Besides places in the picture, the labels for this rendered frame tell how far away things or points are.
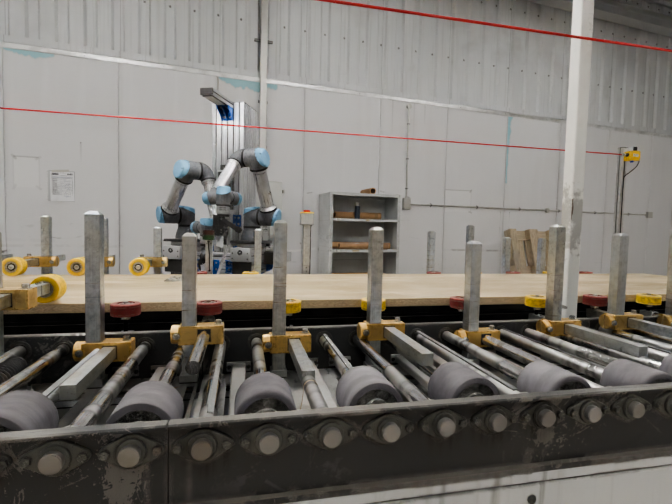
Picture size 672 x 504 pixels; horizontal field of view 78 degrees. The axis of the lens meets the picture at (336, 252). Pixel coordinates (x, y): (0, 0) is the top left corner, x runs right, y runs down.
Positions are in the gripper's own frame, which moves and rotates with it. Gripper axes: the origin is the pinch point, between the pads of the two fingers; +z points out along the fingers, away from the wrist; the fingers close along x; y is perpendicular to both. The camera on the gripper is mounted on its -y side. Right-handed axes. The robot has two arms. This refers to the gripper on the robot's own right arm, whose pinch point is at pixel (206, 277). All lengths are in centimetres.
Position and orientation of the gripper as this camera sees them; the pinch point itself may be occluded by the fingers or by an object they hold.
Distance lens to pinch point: 259.6
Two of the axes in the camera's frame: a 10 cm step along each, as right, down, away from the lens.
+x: -9.7, -0.1, -2.2
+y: -2.2, -0.6, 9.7
